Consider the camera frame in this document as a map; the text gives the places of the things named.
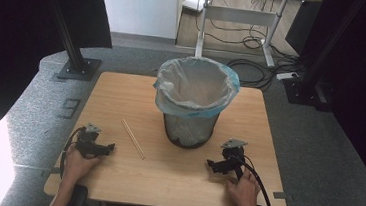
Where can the white desk frame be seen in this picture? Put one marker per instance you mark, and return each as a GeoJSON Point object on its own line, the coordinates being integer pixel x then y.
{"type": "Point", "coordinates": [238, 16]}

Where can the white power strip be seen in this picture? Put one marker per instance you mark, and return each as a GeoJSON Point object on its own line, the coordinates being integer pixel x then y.
{"type": "Point", "coordinates": [287, 76]}

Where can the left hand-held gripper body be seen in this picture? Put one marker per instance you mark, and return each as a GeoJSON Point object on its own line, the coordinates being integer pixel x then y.
{"type": "Point", "coordinates": [86, 141]}

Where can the white box device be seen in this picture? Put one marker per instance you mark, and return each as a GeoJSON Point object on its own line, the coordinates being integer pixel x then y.
{"type": "Point", "coordinates": [193, 4]}

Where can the translucent blue bin bag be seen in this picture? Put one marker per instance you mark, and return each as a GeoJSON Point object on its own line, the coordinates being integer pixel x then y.
{"type": "Point", "coordinates": [196, 84]}

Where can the black metal stand with base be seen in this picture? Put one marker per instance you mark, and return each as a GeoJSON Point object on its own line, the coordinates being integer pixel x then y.
{"type": "Point", "coordinates": [74, 56]}
{"type": "Point", "coordinates": [310, 80]}

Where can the person's left hand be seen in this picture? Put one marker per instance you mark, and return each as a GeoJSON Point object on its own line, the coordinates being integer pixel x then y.
{"type": "Point", "coordinates": [76, 167]}

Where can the wooden stick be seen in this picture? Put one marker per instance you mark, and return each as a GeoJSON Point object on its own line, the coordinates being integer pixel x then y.
{"type": "Point", "coordinates": [133, 139]}

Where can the grey tape strip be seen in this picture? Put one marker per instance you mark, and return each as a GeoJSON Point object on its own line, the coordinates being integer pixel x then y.
{"type": "Point", "coordinates": [280, 195]}
{"type": "Point", "coordinates": [50, 172]}

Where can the black mesh trash bin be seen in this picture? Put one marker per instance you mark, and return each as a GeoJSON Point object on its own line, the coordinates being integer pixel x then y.
{"type": "Point", "coordinates": [189, 130]}

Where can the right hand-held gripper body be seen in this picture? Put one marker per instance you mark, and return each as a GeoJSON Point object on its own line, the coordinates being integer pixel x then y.
{"type": "Point", "coordinates": [233, 156]}

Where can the person's right hand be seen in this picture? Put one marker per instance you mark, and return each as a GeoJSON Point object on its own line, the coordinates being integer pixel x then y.
{"type": "Point", "coordinates": [243, 192]}

